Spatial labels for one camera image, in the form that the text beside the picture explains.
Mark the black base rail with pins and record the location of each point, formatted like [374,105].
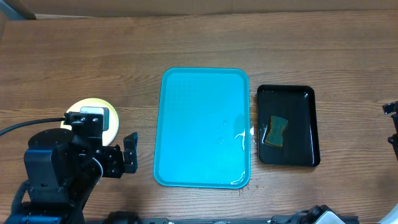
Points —
[125,218]

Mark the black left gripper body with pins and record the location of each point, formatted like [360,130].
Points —
[112,162]

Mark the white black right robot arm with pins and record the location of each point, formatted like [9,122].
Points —
[325,215]

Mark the light green plate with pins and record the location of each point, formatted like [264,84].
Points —
[107,136]

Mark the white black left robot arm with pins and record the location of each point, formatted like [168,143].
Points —
[63,167]

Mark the dark object in corner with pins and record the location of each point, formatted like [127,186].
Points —
[15,10]

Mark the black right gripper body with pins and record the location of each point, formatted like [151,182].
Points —
[395,119]

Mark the black rectangular water tray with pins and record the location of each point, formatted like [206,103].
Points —
[296,104]

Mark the teal plastic tray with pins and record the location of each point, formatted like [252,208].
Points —
[203,136]

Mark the green yellow sponge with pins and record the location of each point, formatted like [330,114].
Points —
[275,131]

